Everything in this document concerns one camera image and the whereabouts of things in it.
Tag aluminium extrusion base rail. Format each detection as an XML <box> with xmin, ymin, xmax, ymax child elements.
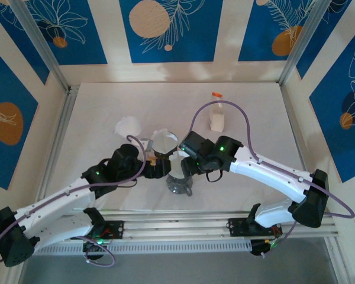
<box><xmin>13</xmin><ymin>210</ymin><xmax>340</xmax><ymax>246</ymax></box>

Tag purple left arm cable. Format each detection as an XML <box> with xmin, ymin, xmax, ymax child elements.
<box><xmin>0</xmin><ymin>135</ymin><xmax>149</xmax><ymax>268</ymax></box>

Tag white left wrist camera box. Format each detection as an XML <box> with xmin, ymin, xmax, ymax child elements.
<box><xmin>141</xmin><ymin>137</ymin><xmax>154</xmax><ymax>153</ymax></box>

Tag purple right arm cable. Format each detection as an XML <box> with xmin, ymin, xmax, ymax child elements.
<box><xmin>190</xmin><ymin>100</ymin><xmax>355</xmax><ymax>258</ymax></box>

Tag black controller box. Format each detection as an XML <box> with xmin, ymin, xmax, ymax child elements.
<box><xmin>82</xmin><ymin>240</ymin><xmax>107</xmax><ymax>261</ymax></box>
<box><xmin>250</xmin><ymin>239</ymin><xmax>273</xmax><ymax>258</ymax></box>

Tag coffee filter bag orange top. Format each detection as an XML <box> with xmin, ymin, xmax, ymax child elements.
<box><xmin>208</xmin><ymin>91</ymin><xmax>225</xmax><ymax>133</ymax></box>

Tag aluminium side rail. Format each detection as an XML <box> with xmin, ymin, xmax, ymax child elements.
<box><xmin>279</xmin><ymin>83</ymin><xmax>323</xmax><ymax>214</ymax></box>
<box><xmin>38</xmin><ymin>85</ymin><xmax>80</xmax><ymax>208</ymax></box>

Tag white paper coffee filter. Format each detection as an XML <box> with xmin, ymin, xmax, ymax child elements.
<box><xmin>169</xmin><ymin>150</ymin><xmax>191</xmax><ymax>180</ymax></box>
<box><xmin>150</xmin><ymin>128</ymin><xmax>179</xmax><ymax>156</ymax></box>
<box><xmin>114</xmin><ymin>116</ymin><xmax>143</xmax><ymax>140</ymax></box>

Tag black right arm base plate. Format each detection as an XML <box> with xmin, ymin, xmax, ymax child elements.
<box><xmin>228</xmin><ymin>217</ymin><xmax>283</xmax><ymax>237</ymax></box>

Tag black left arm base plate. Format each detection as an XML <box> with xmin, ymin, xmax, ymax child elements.
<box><xmin>90</xmin><ymin>220</ymin><xmax>125</xmax><ymax>241</ymax></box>

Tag aluminium frame leg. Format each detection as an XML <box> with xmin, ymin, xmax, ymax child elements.
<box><xmin>4</xmin><ymin>264</ymin><xmax>26</xmax><ymax>284</ymax></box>
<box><xmin>324</xmin><ymin>236</ymin><xmax>346</xmax><ymax>284</ymax></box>

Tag smoky grey glass server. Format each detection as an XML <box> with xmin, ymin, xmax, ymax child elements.
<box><xmin>167</xmin><ymin>180</ymin><xmax>194</xmax><ymax>197</ymax></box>

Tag white slotted cable duct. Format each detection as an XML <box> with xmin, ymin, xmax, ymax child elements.
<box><xmin>32</xmin><ymin>238</ymin><xmax>253</xmax><ymax>256</ymax></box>

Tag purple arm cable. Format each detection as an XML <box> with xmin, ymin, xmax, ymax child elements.
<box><xmin>190</xmin><ymin>100</ymin><xmax>355</xmax><ymax>258</ymax></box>
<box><xmin>0</xmin><ymin>135</ymin><xmax>149</xmax><ymax>268</ymax></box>

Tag aluminium frame post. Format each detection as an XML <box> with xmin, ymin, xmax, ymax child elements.
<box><xmin>277</xmin><ymin>0</ymin><xmax>329</xmax><ymax>86</ymax></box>
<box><xmin>10</xmin><ymin>0</ymin><xmax>72</xmax><ymax>91</ymax></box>

